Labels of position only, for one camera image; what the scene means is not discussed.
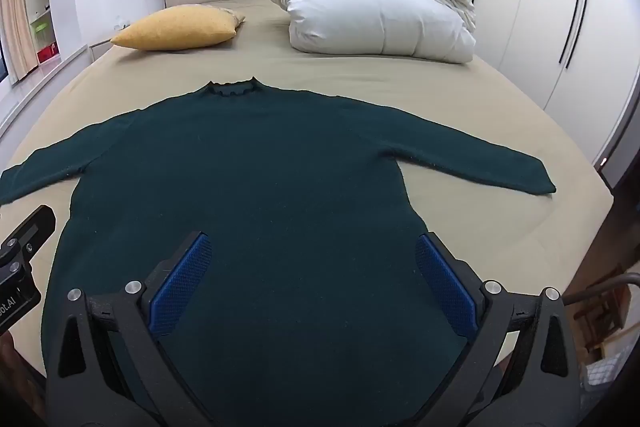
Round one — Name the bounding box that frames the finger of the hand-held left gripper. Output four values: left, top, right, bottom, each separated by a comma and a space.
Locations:
0, 205, 56, 281

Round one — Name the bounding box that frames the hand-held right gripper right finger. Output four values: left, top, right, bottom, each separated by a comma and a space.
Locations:
414, 231, 583, 427

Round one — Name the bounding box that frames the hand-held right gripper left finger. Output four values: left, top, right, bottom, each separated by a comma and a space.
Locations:
44, 231, 216, 427

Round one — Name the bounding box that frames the dark green sweater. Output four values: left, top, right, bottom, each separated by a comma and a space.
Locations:
0, 77, 557, 427

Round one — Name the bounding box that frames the white window ledge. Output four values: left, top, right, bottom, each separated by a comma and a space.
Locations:
0, 39, 111, 142

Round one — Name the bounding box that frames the wooden chair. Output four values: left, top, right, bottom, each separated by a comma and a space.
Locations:
565, 262, 640, 368

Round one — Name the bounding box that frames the beige curtain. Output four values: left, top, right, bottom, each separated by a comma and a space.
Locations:
0, 0, 39, 86

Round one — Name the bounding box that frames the bed with beige sheet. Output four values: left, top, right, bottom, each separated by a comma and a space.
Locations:
0, 0, 615, 388

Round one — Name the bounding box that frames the yellow pillow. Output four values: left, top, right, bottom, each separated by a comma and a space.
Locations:
110, 4, 247, 52

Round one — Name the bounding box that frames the white folded duvet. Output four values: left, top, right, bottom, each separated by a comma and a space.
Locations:
264, 0, 477, 64

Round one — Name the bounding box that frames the white wardrobe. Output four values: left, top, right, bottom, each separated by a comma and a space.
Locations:
445, 0, 640, 168

